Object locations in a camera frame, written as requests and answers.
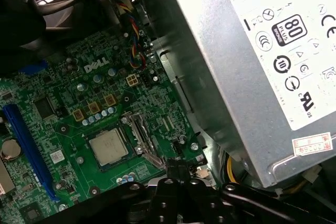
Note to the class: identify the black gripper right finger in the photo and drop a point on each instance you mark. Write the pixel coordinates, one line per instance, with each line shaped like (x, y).
(204, 205)

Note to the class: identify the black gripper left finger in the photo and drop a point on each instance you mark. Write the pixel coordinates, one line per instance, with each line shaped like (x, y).
(165, 203)

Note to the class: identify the metal socket cover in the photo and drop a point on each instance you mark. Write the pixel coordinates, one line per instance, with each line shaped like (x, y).
(135, 134)

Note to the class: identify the silver CPU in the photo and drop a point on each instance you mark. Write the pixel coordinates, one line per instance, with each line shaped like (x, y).
(107, 146)

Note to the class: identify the CPU socket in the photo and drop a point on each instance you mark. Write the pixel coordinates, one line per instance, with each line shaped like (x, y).
(105, 169)

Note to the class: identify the black open PC case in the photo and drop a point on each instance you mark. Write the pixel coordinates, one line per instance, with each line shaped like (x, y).
(215, 155)

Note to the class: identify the white four-pin board connector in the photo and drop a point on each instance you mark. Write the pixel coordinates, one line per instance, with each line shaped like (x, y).
(132, 80)

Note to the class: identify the grey power supply unit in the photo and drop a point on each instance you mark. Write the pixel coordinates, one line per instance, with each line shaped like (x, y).
(223, 64)

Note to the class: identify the blue expansion slot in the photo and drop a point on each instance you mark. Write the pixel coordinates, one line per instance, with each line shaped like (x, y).
(26, 145)

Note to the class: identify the green motherboard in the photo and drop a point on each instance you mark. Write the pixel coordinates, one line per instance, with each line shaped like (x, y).
(65, 85)

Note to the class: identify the silver coin battery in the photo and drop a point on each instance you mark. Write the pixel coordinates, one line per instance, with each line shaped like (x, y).
(10, 149)

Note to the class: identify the black case fan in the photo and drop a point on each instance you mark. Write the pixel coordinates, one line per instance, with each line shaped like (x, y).
(15, 11)

